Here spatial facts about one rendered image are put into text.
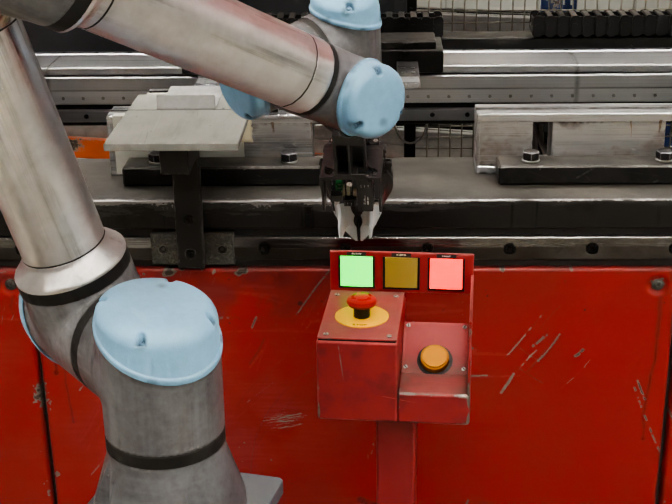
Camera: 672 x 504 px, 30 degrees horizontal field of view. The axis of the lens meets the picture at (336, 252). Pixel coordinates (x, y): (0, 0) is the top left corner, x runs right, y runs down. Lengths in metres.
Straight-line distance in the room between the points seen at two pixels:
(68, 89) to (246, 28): 1.12
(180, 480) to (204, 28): 0.42
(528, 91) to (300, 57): 1.05
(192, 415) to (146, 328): 0.09
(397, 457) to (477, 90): 0.71
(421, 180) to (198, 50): 0.85
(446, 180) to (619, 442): 0.49
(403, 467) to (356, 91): 0.72
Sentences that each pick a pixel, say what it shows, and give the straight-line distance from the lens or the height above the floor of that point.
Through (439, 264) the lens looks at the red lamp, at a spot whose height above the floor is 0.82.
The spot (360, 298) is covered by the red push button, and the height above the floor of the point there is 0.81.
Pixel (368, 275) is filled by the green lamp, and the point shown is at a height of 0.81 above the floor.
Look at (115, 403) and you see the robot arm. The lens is 1.18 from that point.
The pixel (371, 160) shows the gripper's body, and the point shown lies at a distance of 1.48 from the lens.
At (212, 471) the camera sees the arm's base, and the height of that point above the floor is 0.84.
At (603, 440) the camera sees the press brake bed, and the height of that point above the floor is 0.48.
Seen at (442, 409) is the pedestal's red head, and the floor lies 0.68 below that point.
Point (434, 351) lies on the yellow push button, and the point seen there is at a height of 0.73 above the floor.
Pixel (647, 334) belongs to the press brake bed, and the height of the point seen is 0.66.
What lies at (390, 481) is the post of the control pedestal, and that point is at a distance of 1.77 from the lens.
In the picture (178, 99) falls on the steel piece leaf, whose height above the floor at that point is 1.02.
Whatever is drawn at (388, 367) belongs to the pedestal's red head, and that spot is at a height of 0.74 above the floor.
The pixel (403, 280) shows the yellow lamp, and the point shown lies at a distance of 1.74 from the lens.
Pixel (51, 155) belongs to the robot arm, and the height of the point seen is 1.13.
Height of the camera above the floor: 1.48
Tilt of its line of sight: 22 degrees down
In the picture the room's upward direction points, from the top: 1 degrees counter-clockwise
